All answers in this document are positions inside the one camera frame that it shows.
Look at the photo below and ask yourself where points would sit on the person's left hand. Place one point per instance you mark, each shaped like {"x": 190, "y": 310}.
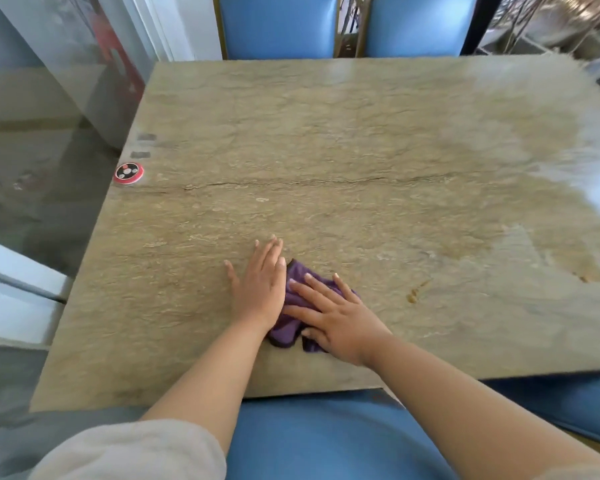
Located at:
{"x": 257, "y": 289}

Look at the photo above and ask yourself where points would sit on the person's right hand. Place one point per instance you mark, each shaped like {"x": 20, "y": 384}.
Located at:
{"x": 347, "y": 327}

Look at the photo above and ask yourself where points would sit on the person's left middle finger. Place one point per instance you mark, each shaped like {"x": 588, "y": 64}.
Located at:
{"x": 271, "y": 254}

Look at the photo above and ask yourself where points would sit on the person's right thumb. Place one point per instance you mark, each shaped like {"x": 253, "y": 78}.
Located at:
{"x": 314, "y": 335}

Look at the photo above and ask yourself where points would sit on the person's right middle finger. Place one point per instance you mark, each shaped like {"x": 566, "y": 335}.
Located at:
{"x": 310, "y": 295}

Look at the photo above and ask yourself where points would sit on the person's left little finger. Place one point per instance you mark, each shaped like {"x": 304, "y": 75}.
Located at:
{"x": 232, "y": 277}

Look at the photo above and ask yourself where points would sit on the person's right little finger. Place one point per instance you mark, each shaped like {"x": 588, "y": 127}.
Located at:
{"x": 346, "y": 287}

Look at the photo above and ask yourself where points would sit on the person's left thumb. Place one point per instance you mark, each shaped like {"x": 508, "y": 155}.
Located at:
{"x": 282, "y": 269}

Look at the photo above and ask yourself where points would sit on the purple cleaning cloth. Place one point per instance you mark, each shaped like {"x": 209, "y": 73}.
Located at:
{"x": 295, "y": 329}

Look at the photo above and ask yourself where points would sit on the person's right forearm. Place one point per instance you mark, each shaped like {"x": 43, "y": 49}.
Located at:
{"x": 470, "y": 414}

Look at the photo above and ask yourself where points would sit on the person's left forearm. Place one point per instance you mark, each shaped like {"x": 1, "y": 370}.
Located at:
{"x": 215, "y": 374}

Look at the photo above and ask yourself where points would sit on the blue padded chair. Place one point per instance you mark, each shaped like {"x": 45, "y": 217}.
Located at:
{"x": 417, "y": 24}
{"x": 279, "y": 25}
{"x": 560, "y": 402}
{"x": 330, "y": 439}

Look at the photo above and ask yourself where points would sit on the red round call button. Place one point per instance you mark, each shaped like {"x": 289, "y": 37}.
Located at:
{"x": 128, "y": 173}

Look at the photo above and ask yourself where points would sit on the light grey left sleeve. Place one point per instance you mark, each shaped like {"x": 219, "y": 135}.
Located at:
{"x": 135, "y": 452}

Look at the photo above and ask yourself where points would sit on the glass partition panel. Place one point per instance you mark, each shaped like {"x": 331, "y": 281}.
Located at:
{"x": 45, "y": 119}

